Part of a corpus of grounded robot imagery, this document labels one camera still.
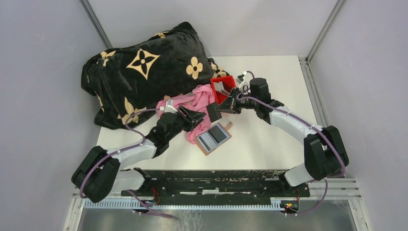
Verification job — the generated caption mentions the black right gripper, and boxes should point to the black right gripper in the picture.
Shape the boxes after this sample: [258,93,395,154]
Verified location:
[215,87,258,115]

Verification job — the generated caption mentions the red plastic bin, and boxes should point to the red plastic bin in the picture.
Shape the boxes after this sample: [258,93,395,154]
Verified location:
[211,76,236,105]

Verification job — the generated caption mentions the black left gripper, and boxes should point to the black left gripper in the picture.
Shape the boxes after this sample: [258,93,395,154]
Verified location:
[166,104,206,141]

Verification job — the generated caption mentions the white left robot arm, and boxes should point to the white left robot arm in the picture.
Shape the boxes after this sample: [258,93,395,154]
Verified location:
[71,106,206,203]

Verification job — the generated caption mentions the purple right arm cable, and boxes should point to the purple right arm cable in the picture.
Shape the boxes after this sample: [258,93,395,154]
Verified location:
[236,70,346,217]

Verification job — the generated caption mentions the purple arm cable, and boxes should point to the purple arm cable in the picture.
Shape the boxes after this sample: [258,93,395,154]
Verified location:
[236,70,346,217]
[79,107,174,219]

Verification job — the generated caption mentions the stack of credit cards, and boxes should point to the stack of credit cards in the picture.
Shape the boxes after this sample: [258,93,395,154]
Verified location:
[213,81,230,96]

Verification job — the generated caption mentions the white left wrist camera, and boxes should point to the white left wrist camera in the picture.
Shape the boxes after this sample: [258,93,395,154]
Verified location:
[163,99,178,113]

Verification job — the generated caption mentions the aluminium frame rails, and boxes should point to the aluminium frame rails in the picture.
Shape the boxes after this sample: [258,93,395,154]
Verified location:
[72,177,362,200]

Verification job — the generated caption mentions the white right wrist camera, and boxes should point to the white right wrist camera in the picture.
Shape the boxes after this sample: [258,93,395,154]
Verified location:
[235,71,248,85]

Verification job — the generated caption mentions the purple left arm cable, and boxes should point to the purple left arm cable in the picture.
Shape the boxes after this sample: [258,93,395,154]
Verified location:
[79,107,174,219]

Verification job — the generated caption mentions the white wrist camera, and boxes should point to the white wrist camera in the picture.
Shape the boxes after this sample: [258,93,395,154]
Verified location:
[235,71,248,85]
[163,99,178,113]

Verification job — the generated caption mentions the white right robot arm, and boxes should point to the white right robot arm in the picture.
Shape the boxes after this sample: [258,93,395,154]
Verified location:
[214,78,349,196]

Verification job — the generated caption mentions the blue slotted cable duct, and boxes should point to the blue slotted cable duct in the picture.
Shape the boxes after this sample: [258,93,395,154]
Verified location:
[83,199,300,211]

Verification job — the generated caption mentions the black floral blanket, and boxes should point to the black floral blanket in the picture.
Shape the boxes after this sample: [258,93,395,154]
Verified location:
[81,22,228,129]

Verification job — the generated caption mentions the pink cloth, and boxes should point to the pink cloth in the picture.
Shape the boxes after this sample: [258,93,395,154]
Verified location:
[156,84,215,144]

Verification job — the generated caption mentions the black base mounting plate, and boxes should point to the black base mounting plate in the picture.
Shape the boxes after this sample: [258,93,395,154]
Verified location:
[134,170,310,205]

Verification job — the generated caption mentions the black credit card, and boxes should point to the black credit card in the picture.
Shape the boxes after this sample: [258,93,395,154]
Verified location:
[206,102,222,123]
[208,124,230,144]

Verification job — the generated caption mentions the tan leather card holder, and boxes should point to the tan leather card holder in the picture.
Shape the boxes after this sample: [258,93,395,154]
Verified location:
[194,121,233,156]

